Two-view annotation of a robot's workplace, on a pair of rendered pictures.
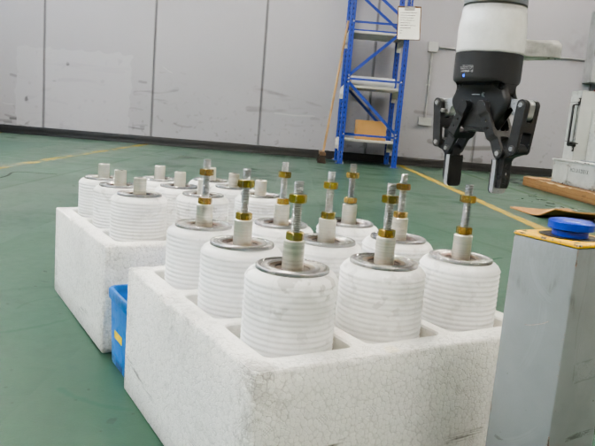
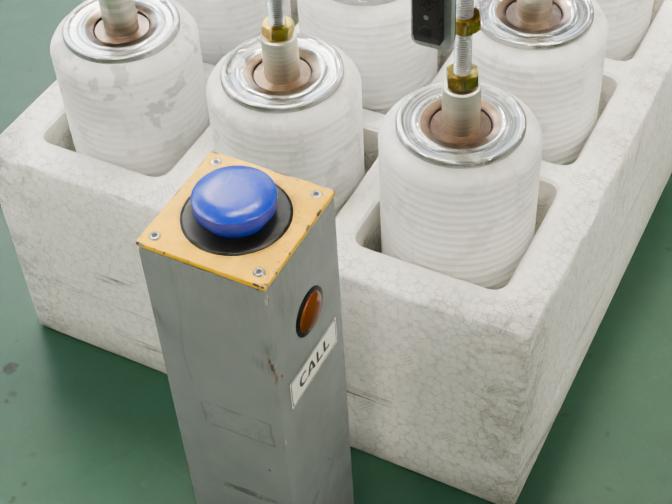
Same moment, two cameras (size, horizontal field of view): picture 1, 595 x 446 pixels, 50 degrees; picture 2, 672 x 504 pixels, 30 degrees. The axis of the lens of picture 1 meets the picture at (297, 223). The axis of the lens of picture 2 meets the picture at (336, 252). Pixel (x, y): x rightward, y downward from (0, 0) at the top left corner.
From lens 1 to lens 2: 0.83 m
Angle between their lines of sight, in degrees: 63
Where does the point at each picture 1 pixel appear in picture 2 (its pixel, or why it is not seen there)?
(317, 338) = (106, 143)
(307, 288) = (71, 74)
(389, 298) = (220, 138)
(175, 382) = not seen: hidden behind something
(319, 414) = (84, 236)
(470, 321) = (403, 241)
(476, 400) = (366, 359)
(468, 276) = (391, 168)
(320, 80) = not seen: outside the picture
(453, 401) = not seen: hidden behind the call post
